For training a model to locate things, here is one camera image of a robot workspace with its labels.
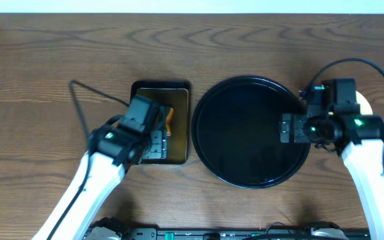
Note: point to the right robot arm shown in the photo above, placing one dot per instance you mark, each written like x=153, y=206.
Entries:
x=359, y=141

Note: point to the black rectangular water tray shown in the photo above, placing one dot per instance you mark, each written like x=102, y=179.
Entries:
x=175, y=94

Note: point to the yellow plate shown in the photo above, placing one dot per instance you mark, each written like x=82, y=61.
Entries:
x=365, y=108

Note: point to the black round tray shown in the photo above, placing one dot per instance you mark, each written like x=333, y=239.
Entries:
x=235, y=132

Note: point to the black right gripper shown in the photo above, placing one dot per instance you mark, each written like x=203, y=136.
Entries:
x=299, y=134

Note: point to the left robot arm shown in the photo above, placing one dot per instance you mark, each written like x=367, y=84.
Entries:
x=112, y=149

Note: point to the orange green sponge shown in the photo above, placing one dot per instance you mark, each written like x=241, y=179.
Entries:
x=168, y=118

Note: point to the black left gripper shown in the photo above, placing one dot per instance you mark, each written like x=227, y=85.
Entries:
x=160, y=143

